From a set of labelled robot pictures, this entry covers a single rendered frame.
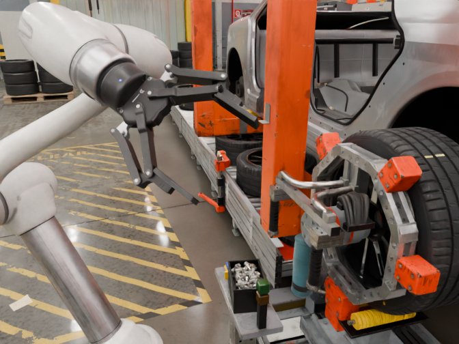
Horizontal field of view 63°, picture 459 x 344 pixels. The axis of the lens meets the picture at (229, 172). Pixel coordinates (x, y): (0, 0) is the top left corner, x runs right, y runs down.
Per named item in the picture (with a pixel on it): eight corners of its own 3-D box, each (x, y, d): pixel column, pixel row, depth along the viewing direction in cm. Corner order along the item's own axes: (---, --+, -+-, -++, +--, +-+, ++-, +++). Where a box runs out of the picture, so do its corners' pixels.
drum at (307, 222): (369, 248, 132) (375, 213, 127) (315, 258, 127) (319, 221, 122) (348, 229, 145) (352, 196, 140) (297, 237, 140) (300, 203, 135)
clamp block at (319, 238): (343, 246, 112) (345, 230, 110) (316, 250, 110) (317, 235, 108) (335, 237, 117) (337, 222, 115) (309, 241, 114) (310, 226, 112)
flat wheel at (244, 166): (220, 181, 323) (220, 155, 314) (274, 165, 361) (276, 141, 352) (274, 208, 274) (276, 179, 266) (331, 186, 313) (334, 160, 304)
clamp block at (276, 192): (296, 198, 143) (296, 186, 141) (273, 201, 140) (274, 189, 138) (290, 194, 147) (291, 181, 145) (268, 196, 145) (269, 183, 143)
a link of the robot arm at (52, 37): (76, 27, 52) (140, 39, 64) (10, -19, 57) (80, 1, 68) (57, 95, 57) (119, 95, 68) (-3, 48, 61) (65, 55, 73)
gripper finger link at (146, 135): (143, 101, 53) (133, 103, 54) (151, 175, 50) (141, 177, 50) (153, 112, 57) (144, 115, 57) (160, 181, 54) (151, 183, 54)
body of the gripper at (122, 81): (146, 76, 61) (188, 104, 59) (113, 115, 60) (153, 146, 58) (126, 49, 54) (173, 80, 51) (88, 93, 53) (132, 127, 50)
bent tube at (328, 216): (384, 216, 113) (390, 183, 109) (327, 224, 108) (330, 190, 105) (352, 192, 129) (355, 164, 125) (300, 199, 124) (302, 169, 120)
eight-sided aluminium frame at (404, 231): (398, 335, 121) (431, 180, 102) (380, 339, 120) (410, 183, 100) (318, 246, 170) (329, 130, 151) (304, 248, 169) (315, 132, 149)
